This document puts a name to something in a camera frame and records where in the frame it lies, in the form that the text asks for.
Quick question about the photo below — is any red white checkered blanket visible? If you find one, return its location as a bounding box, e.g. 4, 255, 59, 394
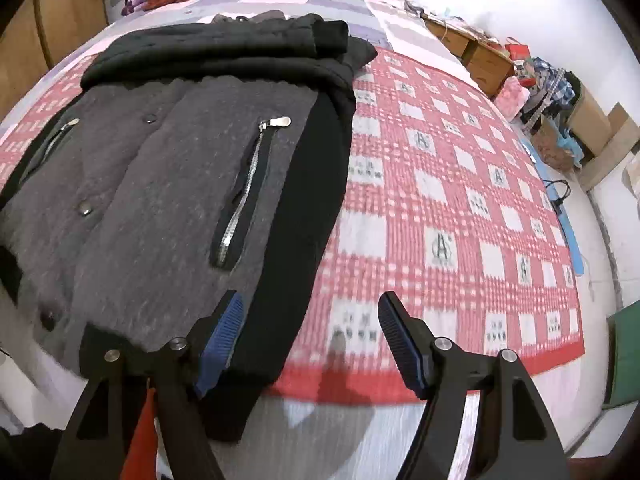
0, 44, 586, 406

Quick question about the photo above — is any wooden bedside cabinet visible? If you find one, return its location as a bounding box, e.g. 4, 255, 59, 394
423, 15, 514, 98

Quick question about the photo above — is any cardboard box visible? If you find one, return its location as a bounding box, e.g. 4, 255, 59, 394
567, 86, 639, 192

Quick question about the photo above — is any black cable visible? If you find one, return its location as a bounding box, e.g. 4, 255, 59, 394
541, 178, 573, 207

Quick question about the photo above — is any blue strip on floor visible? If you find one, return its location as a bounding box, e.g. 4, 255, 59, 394
520, 139, 585, 276

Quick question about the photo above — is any black and grey quilted jacket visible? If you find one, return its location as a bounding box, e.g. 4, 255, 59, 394
1, 14, 376, 442

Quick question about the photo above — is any pile of colourful clutter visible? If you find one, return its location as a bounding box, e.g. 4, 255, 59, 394
494, 36, 586, 169

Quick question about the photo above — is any green object on floor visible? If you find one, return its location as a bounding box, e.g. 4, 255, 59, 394
603, 301, 640, 408

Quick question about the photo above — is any wooden wardrobe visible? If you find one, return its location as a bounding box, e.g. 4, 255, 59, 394
1, 0, 107, 116

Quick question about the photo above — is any pink purple patchwork bedsheet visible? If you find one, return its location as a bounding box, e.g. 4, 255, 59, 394
0, 0, 426, 126

